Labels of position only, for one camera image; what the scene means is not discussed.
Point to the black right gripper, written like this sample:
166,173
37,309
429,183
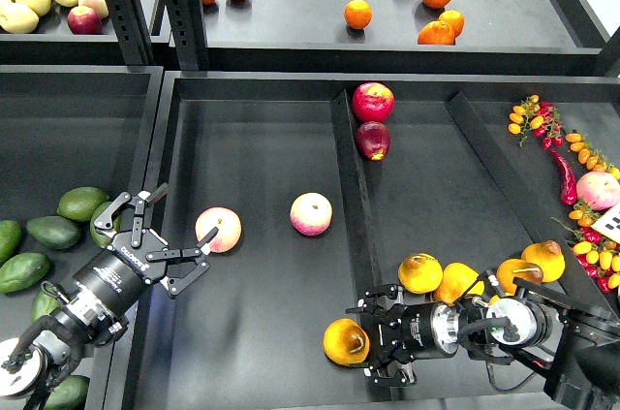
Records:
407,333

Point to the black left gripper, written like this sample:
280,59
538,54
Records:
136,259

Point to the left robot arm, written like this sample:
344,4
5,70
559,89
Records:
51,349

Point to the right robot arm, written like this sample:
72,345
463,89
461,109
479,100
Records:
572,345

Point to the yellow orange pear lying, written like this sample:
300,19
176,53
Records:
458,279

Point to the dark green avocado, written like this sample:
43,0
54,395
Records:
54,231

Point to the green avocado bottom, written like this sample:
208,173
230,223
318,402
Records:
71,394

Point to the yellow pear by divider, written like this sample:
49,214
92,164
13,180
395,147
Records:
548,256

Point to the pink apple left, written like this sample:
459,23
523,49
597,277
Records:
228,224

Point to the pink apple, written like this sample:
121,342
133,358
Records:
311,214
228,224

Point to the black tray divider centre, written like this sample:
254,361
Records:
364,261

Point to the pink apple centre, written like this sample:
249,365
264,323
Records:
311,214

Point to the black left tray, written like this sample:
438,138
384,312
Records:
64,127

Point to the black tray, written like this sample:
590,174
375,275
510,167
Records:
248,333
64,127

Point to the black centre tray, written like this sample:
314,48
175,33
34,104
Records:
248,333

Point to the dark red apple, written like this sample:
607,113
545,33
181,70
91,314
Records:
373,140

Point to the black upper right shelf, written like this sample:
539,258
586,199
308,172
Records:
505,37

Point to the red apple on shelf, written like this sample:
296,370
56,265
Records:
83,20

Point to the bright red apple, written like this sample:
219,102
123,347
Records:
373,101

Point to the pink peach on shelf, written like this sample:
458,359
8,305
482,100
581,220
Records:
99,6

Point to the cherry tomato bunch lower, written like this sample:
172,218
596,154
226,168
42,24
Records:
597,254

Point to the pale yellow apple front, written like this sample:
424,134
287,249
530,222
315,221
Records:
18,18

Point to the red chili pepper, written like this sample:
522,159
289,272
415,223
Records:
568,194

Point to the black perforated post right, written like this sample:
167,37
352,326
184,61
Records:
186,23

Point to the black perforated post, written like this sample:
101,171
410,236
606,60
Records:
131,31
186,23

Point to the black perforated post left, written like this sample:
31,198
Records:
131,31

